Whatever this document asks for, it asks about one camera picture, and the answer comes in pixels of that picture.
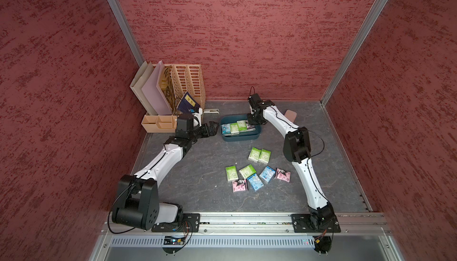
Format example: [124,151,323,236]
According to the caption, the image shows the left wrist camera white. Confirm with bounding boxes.
[190,107,204,127]

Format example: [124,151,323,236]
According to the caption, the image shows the blue tissue pack bottom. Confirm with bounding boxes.
[247,174,264,192]

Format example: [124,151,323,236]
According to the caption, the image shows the green tissue pack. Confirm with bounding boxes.
[237,120,248,132]
[258,149,271,165]
[226,165,239,182]
[239,165,257,179]
[230,122,239,136]
[248,147,261,163]

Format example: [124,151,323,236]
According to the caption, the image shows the left corner aluminium profile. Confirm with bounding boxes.
[107,0,145,66]

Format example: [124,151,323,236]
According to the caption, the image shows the green tissue pack top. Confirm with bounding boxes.
[230,122,239,136]

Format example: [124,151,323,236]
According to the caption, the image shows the teal storage box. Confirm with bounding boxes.
[220,114,262,142]

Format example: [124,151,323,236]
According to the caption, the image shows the gold patterned book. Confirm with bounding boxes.
[159,65,176,113]

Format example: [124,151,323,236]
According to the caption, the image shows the aluminium front rail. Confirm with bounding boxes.
[101,211,392,236]

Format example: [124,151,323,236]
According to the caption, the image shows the right corner aluminium profile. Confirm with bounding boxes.
[320,0,389,107]

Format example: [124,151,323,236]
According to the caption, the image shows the pink case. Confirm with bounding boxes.
[284,110,297,123]

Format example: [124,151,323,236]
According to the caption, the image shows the pink tissue pack right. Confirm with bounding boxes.
[275,168,291,183]

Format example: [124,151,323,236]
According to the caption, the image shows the beige folder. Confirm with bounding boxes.
[129,60,158,116]

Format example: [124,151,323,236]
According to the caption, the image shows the pink tissue pack top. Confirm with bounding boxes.
[246,123,256,132]

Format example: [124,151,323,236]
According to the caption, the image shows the beige file organizer rack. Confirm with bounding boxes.
[130,62,206,133]

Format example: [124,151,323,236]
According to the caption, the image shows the navy blue book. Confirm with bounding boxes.
[177,92,201,114]

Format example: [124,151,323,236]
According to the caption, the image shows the pink tissue pack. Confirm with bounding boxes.
[232,179,249,193]
[246,123,256,132]
[275,168,291,183]

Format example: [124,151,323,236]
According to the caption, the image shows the blue tissue pack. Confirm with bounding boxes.
[221,124,232,136]
[247,174,264,192]
[259,166,276,183]

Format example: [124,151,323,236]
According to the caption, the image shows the pink folder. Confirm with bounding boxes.
[142,61,172,115]

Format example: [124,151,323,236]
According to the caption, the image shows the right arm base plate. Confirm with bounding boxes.
[290,213,341,234]

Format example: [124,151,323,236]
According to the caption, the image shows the corner aluminium profile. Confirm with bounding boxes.
[107,0,145,66]
[320,0,389,107]

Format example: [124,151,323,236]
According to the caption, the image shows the white stapler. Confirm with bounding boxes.
[204,108,220,115]

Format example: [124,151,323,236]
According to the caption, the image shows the pink tissue pack bottom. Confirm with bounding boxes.
[232,179,249,193]

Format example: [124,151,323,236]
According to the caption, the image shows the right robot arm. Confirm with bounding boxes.
[248,93,340,232]

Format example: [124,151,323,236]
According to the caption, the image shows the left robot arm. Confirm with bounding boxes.
[107,113,220,231]

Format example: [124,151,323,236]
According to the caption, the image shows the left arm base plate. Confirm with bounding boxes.
[151,213,201,234]

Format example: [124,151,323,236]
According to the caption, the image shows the left circuit board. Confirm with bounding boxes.
[163,236,186,246]

